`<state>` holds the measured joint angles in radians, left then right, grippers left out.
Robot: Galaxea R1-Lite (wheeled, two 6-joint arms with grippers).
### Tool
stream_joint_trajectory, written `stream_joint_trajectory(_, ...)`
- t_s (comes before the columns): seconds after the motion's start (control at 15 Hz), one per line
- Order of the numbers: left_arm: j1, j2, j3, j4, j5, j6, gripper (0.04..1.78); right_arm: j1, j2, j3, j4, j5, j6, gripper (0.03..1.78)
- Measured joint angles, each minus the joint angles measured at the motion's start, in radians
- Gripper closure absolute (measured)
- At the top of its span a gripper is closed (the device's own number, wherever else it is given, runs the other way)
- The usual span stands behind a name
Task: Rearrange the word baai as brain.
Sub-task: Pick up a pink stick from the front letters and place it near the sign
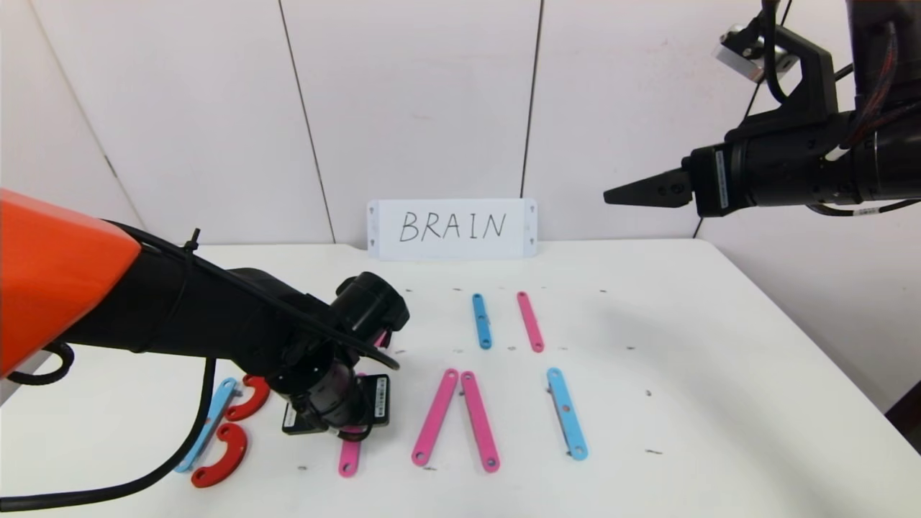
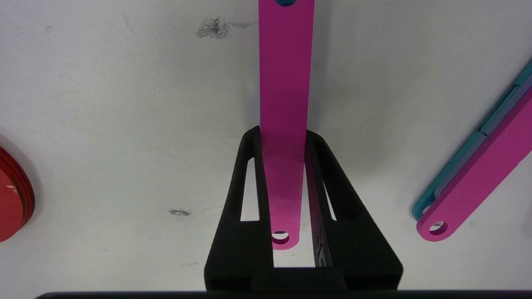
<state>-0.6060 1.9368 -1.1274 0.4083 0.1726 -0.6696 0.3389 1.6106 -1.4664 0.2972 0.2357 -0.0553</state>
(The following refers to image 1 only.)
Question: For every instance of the large red curved piece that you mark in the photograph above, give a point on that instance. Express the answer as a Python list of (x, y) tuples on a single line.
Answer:
[(234, 455), (257, 399)]

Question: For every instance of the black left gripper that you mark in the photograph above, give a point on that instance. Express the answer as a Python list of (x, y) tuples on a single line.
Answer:
[(375, 400)]

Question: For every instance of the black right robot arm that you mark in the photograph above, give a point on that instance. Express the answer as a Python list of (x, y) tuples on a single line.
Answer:
[(892, 165)]

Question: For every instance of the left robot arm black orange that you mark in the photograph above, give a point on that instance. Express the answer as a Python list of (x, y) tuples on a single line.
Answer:
[(144, 309)]

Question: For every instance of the short dark blue bar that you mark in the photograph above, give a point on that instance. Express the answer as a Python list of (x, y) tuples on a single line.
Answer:
[(481, 321)]

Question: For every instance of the black right camera bracket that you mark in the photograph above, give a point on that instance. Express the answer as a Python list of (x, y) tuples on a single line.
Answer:
[(817, 79)]

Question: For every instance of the white BRAIN sign card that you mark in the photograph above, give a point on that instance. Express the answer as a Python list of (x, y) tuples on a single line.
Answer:
[(453, 229)]

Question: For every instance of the short pink bar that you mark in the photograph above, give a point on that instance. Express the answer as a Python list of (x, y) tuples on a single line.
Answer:
[(530, 321)]

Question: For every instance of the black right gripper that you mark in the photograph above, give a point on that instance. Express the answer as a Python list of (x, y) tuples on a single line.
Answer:
[(714, 181)]

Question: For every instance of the long pink bar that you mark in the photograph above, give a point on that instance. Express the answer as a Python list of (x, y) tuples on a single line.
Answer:
[(480, 421), (350, 457), (435, 417), (383, 339)]

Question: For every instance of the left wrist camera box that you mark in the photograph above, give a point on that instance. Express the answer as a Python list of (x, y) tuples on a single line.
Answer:
[(298, 423)]

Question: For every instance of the long light blue bar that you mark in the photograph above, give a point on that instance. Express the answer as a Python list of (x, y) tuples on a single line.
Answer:
[(219, 403), (566, 414)]

